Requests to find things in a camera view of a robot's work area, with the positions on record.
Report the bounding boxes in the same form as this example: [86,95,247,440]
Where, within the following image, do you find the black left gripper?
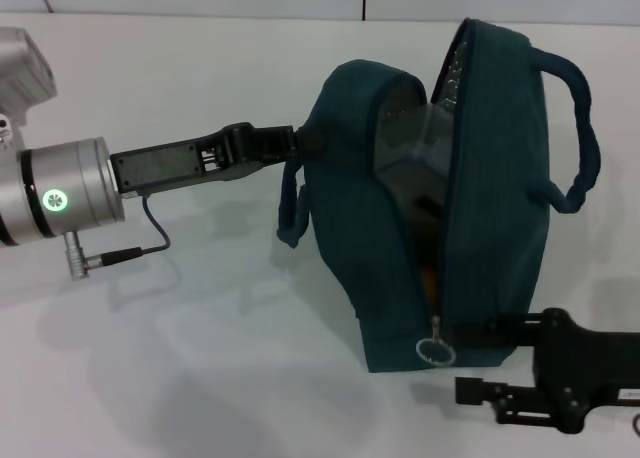
[108,121,326,198]

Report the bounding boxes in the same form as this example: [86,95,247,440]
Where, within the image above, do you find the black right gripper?
[452,307,640,435]

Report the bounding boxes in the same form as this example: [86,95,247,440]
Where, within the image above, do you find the yellow pear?
[421,263,442,307]

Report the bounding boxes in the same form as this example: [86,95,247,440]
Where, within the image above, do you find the clear lunch box blue seal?
[373,80,457,179]

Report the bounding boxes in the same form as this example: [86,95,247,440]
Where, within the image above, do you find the dark teal insulated lunch bag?
[275,17,602,375]

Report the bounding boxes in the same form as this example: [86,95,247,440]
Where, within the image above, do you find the left gripper cable with plug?
[63,192,172,282]

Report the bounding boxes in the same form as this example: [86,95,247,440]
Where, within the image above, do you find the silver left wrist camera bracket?
[0,26,58,152]

